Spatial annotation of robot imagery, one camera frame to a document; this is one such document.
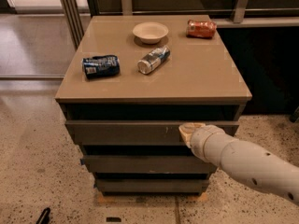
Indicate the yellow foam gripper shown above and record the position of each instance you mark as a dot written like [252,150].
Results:
[199,140]

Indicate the grey top drawer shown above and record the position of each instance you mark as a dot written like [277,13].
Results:
[125,133]

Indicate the grey drawer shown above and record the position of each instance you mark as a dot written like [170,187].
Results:
[125,133]
[152,185]
[147,164]

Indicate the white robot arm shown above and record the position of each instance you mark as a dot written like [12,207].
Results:
[245,162]

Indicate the grey drawer cabinet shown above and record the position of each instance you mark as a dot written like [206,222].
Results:
[199,82]

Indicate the grey middle drawer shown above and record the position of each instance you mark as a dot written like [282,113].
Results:
[147,164]

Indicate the grey bottom drawer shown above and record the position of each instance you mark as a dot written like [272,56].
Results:
[152,185]

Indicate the silver blue can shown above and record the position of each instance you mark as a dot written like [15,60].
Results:
[153,60]

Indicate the crushed orange soda can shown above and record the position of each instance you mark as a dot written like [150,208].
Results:
[201,29]

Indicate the white paper bowl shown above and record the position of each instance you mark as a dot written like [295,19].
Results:
[150,32]

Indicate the crushed blue soda can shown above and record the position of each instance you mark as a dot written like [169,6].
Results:
[101,66]

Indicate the dark floor marker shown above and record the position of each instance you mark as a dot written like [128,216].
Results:
[113,220]

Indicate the black object on floor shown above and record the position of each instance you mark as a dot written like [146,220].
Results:
[44,218]

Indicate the metal frame post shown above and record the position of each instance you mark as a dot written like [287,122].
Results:
[71,12]

